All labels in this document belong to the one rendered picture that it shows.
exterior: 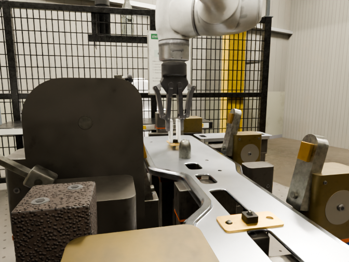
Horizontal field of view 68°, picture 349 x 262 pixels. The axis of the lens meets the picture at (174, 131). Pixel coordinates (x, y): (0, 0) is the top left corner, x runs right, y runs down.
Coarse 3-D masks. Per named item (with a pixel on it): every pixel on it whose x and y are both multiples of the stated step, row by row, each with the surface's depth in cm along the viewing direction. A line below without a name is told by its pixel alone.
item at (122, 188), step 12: (60, 180) 28; (72, 180) 28; (84, 180) 28; (96, 180) 28; (108, 180) 28; (120, 180) 28; (132, 180) 28; (96, 192) 25; (108, 192) 25; (120, 192) 25; (132, 192) 25; (108, 204) 23; (120, 204) 23; (132, 204) 24; (108, 216) 23; (120, 216) 24; (132, 216) 24; (108, 228) 24; (120, 228) 24; (132, 228) 24
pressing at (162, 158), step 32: (160, 160) 65; (192, 160) 65; (224, 160) 65; (192, 192) 46; (256, 192) 45; (192, 224) 34; (288, 224) 34; (224, 256) 28; (256, 256) 28; (320, 256) 28
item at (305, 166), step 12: (312, 144) 41; (324, 144) 41; (300, 156) 43; (312, 156) 41; (324, 156) 41; (300, 168) 43; (312, 168) 41; (300, 180) 43; (288, 192) 45; (300, 192) 42; (300, 204) 42
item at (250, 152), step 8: (240, 136) 75; (248, 136) 75; (256, 136) 76; (240, 144) 75; (248, 144) 76; (256, 144) 76; (240, 152) 76; (248, 152) 76; (256, 152) 77; (240, 160) 76; (248, 160) 77; (256, 160) 77; (240, 208) 79
